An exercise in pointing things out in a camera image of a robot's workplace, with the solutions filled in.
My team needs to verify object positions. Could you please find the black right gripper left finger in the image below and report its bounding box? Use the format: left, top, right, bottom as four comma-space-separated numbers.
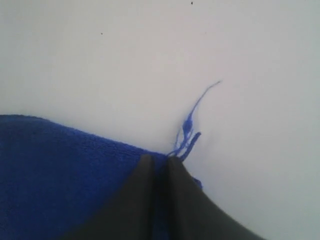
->
62, 154, 155, 240

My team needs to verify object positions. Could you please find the blue microfibre towel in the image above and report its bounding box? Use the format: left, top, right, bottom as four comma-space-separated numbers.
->
0, 79, 223, 240

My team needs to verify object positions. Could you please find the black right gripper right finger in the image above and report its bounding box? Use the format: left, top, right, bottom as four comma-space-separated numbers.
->
165, 157, 263, 240

